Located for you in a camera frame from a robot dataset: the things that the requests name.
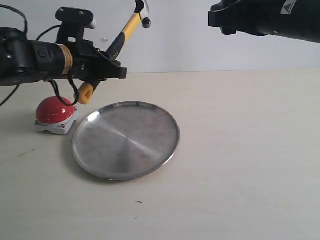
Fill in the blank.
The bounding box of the yellow black claw hammer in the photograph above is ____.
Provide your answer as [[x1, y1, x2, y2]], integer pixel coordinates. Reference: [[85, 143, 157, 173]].
[[75, 0, 152, 105]]

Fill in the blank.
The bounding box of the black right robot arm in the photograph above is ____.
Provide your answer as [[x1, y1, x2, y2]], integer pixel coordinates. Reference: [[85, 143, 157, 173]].
[[208, 0, 320, 43]]

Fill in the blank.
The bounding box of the red dome push button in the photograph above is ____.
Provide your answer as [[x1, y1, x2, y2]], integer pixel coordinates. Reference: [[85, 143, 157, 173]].
[[35, 96, 80, 135]]

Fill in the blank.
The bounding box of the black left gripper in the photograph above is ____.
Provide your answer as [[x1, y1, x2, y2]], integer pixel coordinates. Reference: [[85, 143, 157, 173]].
[[69, 40, 128, 82]]

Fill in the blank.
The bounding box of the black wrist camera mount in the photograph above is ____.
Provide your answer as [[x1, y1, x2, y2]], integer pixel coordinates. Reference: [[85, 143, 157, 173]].
[[55, 7, 97, 45]]

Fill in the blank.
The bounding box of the round stainless steel plate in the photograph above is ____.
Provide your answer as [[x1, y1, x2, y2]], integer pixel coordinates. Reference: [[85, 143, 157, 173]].
[[71, 101, 180, 181]]

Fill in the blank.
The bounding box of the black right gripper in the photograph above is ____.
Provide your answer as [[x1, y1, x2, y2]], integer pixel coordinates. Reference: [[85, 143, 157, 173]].
[[208, 0, 280, 36]]

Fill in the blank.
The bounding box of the black cable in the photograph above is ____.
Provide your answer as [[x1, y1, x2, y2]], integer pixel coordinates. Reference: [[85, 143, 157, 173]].
[[0, 4, 80, 107]]

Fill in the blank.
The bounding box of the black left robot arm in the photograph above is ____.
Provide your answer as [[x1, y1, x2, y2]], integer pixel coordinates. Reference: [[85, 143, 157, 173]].
[[0, 27, 127, 87]]

